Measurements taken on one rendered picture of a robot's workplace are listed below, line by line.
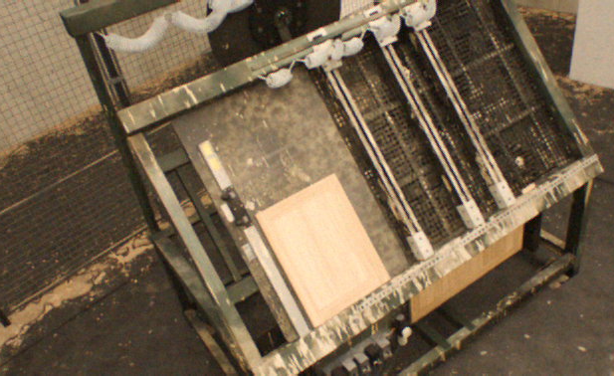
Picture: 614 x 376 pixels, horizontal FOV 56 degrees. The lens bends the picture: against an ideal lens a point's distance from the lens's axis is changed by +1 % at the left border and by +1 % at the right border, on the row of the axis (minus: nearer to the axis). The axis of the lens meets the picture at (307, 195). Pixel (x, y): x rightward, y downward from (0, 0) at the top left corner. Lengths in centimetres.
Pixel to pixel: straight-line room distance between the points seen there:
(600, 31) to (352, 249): 386
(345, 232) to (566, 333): 163
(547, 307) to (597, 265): 51
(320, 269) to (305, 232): 18
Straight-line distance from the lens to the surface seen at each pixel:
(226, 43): 300
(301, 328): 258
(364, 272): 271
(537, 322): 380
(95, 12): 268
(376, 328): 275
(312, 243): 263
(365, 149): 275
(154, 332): 411
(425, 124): 294
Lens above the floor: 289
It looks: 37 degrees down
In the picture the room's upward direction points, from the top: 11 degrees counter-clockwise
